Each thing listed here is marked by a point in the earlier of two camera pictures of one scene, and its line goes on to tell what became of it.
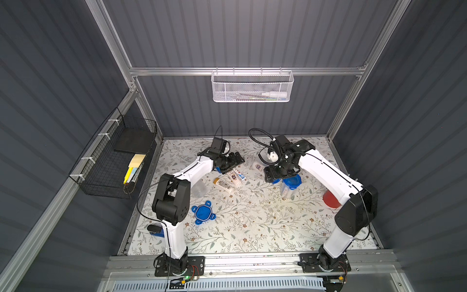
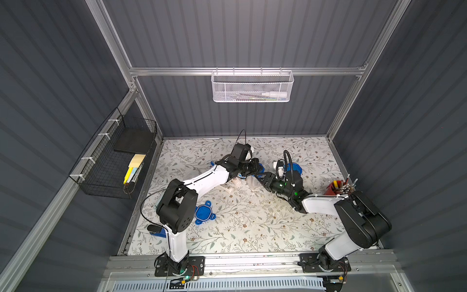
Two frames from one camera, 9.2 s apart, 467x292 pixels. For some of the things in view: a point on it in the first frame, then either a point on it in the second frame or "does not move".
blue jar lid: x=203 y=213 does not move
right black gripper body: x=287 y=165 → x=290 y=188
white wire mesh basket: x=251 y=86 does not move
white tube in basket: x=276 y=94 does not move
